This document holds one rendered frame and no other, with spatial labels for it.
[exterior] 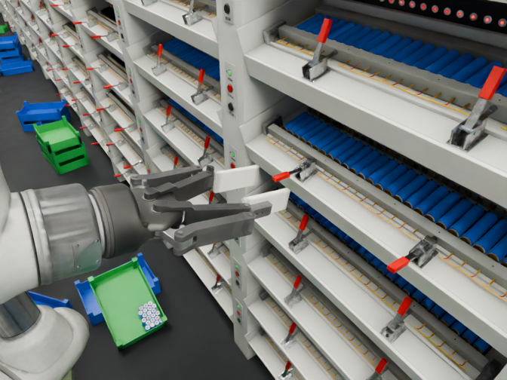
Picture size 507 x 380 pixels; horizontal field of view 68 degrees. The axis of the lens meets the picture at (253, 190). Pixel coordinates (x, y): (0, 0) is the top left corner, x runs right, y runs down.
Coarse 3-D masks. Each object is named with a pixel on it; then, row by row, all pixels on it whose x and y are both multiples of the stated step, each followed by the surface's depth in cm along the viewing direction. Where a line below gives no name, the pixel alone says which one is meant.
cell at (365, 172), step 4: (380, 156) 71; (384, 156) 71; (376, 160) 71; (380, 160) 70; (384, 160) 71; (388, 160) 71; (372, 164) 70; (376, 164) 70; (380, 164) 70; (364, 168) 70; (368, 168) 70; (372, 168) 70; (376, 168) 70; (360, 172) 70; (364, 172) 69; (368, 172) 69; (372, 172) 70; (364, 176) 69
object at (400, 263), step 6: (420, 246) 55; (414, 252) 56; (420, 252) 56; (402, 258) 54; (408, 258) 55; (414, 258) 55; (390, 264) 53; (396, 264) 53; (402, 264) 53; (390, 270) 53; (396, 270) 53
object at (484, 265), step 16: (272, 128) 84; (288, 144) 81; (304, 144) 78; (320, 160) 74; (336, 176) 71; (352, 176) 69; (368, 192) 65; (384, 192) 65; (368, 208) 65; (384, 208) 64; (400, 208) 62; (416, 224) 59; (432, 224) 58; (448, 240) 56; (448, 256) 55; (464, 256) 54; (480, 256) 53; (464, 272) 54; (480, 272) 53; (496, 272) 51
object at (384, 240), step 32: (288, 96) 86; (256, 128) 86; (256, 160) 86; (288, 160) 79; (320, 192) 71; (352, 224) 65; (384, 224) 63; (384, 256) 62; (448, 288) 54; (480, 288) 52; (480, 320) 50
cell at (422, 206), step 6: (432, 192) 63; (438, 192) 63; (444, 192) 63; (426, 198) 62; (432, 198) 62; (438, 198) 62; (420, 204) 62; (426, 204) 62; (432, 204) 62; (420, 210) 62; (426, 210) 61
